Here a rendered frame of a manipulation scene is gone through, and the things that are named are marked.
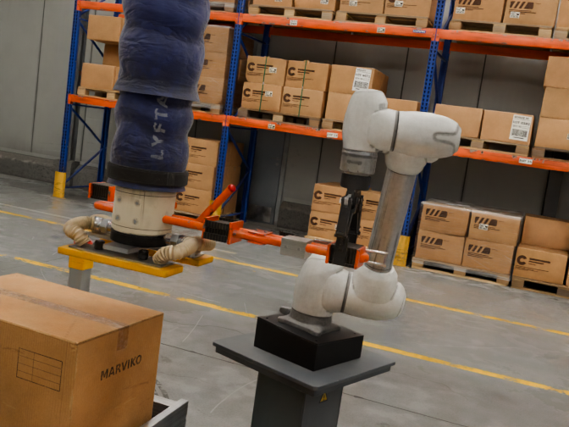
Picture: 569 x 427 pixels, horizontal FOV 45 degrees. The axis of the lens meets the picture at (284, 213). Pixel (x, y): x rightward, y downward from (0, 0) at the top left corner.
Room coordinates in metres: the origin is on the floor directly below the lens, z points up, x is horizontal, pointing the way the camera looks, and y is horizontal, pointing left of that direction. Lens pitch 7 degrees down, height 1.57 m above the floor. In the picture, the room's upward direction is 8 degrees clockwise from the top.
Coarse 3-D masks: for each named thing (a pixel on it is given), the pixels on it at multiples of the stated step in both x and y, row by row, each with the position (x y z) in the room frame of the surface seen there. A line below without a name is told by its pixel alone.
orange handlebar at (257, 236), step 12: (96, 204) 1.93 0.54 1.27; (108, 204) 1.93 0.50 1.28; (168, 216) 1.87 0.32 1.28; (180, 216) 1.90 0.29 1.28; (192, 228) 1.84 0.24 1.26; (240, 228) 1.84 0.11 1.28; (252, 240) 1.78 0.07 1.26; (264, 240) 1.77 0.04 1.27; (276, 240) 1.76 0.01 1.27; (312, 252) 1.73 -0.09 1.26; (324, 252) 1.71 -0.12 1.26
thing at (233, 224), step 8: (216, 216) 1.87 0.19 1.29; (208, 224) 1.80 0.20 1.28; (216, 224) 1.79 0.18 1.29; (224, 224) 1.78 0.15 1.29; (232, 224) 1.79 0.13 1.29; (240, 224) 1.84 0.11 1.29; (208, 232) 1.80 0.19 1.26; (216, 232) 1.80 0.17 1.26; (224, 232) 1.79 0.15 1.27; (232, 232) 1.80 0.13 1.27; (216, 240) 1.79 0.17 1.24; (224, 240) 1.78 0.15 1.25; (232, 240) 1.80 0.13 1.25; (240, 240) 1.86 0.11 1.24
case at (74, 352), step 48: (0, 288) 2.07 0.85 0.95; (48, 288) 2.14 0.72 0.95; (0, 336) 1.78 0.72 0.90; (48, 336) 1.72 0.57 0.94; (96, 336) 1.75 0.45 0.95; (144, 336) 1.97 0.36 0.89; (0, 384) 1.78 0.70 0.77; (48, 384) 1.72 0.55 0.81; (96, 384) 1.77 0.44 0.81; (144, 384) 1.99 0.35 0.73
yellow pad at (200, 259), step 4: (104, 240) 2.01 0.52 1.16; (108, 240) 2.01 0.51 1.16; (152, 252) 1.95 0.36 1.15; (200, 252) 1.99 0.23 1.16; (196, 256) 1.95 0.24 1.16; (200, 256) 1.97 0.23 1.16; (204, 256) 1.98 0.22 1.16; (208, 256) 1.98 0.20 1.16; (212, 256) 1.99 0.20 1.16; (176, 260) 1.93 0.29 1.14; (180, 260) 1.93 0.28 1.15; (184, 260) 1.92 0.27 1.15; (188, 260) 1.92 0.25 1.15; (192, 260) 1.91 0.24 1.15; (196, 260) 1.91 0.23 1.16; (200, 260) 1.92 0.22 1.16; (204, 260) 1.94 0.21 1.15; (208, 260) 1.97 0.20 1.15; (212, 260) 1.99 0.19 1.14; (188, 264) 1.92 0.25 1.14; (192, 264) 1.91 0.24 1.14; (196, 264) 1.91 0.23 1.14; (200, 264) 1.92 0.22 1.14
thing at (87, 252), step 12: (96, 240) 1.84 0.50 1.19; (60, 252) 1.83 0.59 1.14; (72, 252) 1.82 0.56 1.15; (84, 252) 1.81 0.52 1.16; (96, 252) 1.81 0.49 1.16; (108, 252) 1.82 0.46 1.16; (120, 252) 1.84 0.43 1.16; (144, 252) 1.79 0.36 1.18; (108, 264) 1.78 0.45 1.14; (120, 264) 1.77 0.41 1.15; (132, 264) 1.76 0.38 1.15; (144, 264) 1.76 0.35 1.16; (156, 264) 1.76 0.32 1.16; (168, 264) 1.79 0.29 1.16
